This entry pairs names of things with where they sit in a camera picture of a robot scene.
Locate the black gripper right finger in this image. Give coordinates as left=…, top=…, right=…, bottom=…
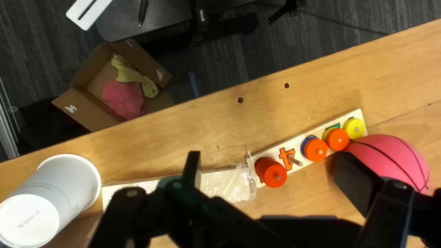
left=332, top=152, right=384, bottom=217

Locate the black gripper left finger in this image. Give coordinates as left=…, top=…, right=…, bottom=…
left=182, top=151, right=201, bottom=188

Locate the pink basketball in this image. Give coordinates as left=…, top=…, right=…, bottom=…
left=347, top=134, right=430, bottom=195

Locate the wooden peg toy board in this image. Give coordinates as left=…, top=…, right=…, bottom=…
left=100, top=108, right=369, bottom=213

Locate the orange letter piece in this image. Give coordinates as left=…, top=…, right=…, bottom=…
left=278, top=148, right=295, bottom=171

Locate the pink cloth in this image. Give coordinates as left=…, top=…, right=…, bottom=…
left=100, top=80, right=144, bottom=120

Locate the open cardboard box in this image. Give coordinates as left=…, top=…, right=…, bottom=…
left=52, top=41, right=173, bottom=131

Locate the yellow-green cloth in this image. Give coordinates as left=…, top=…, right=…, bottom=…
left=110, top=56, right=158, bottom=98

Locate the white paper cup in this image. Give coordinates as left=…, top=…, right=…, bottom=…
left=0, top=155, right=102, bottom=248

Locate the black office chair base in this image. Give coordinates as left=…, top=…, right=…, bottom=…
left=95, top=0, right=308, bottom=45

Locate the white flat device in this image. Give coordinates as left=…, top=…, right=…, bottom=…
left=66, top=0, right=113, bottom=31

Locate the orange ring on green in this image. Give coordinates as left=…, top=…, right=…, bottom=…
left=321, top=123, right=351, bottom=153

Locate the yellow stacking ring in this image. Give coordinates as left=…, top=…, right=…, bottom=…
left=343, top=118, right=368, bottom=141

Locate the orange ring on blue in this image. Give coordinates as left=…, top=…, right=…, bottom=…
left=299, top=136, right=329, bottom=163

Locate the orange stacking ring left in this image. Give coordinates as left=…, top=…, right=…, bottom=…
left=253, top=156, right=289, bottom=189

